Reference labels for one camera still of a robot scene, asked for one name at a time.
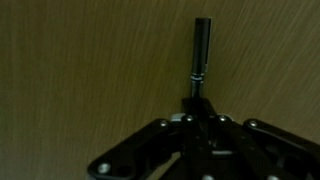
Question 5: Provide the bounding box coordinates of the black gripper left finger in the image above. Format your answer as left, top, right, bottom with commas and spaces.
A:
87, 97, 202, 180

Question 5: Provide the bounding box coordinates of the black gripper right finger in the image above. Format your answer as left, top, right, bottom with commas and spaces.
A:
199, 97, 320, 180

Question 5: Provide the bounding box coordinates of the dark pen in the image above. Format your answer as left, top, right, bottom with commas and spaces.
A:
189, 16, 213, 99

